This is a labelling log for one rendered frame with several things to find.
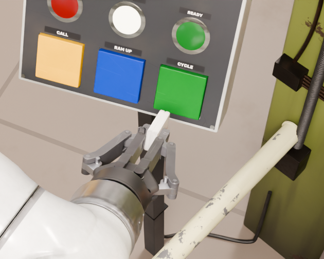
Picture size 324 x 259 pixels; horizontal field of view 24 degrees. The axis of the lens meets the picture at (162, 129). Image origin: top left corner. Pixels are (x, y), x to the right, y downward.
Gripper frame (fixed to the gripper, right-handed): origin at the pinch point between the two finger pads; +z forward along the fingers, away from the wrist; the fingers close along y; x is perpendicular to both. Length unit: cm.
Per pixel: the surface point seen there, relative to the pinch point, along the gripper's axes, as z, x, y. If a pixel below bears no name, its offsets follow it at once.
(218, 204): 32.1, -31.2, 8.3
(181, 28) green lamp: 12.9, 10.5, -1.5
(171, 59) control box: 13.2, 4.9, -2.3
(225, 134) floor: 111, -60, 0
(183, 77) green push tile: 12.5, 2.9, 0.2
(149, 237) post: 68, -72, -10
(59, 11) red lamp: 12.9, 8.2, -20.6
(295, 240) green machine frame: 74, -64, 27
